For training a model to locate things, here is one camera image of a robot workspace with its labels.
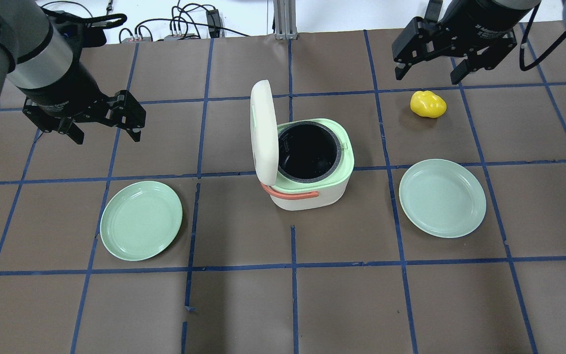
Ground green plate on left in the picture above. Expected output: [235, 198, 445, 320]
[99, 180, 183, 262]

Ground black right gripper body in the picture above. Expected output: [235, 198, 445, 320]
[406, 10, 517, 62]

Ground yellow lemon toy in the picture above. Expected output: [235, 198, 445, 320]
[410, 90, 447, 118]

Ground aluminium frame post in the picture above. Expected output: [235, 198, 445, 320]
[273, 0, 298, 40]

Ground black cables on bench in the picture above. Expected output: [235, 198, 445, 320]
[42, 0, 252, 44]

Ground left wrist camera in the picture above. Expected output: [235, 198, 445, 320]
[42, 9, 128, 49]

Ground green plate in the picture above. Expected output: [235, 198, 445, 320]
[99, 180, 183, 262]
[399, 159, 487, 239]

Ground green plate on right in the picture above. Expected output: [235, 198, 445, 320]
[399, 159, 487, 239]

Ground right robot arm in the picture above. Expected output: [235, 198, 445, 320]
[392, 0, 566, 85]

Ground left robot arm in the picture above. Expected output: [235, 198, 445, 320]
[0, 0, 146, 144]

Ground white rice cooker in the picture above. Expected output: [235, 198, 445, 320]
[249, 79, 355, 211]

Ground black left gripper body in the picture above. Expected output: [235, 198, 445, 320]
[22, 89, 131, 134]

